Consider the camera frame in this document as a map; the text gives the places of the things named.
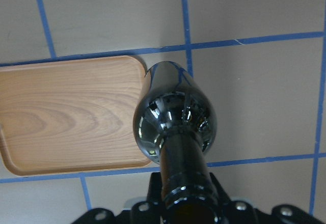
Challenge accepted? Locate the dark wine bottle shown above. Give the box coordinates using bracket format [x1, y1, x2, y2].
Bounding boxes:
[133, 61, 222, 223]

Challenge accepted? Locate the wooden serving tray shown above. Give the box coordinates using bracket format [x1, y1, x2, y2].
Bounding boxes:
[1, 56, 150, 176]

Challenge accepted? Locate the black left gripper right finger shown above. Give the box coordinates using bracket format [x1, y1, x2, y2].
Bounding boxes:
[209, 173, 231, 204]

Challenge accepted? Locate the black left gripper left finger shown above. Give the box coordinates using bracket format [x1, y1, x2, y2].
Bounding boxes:
[146, 172, 162, 204]

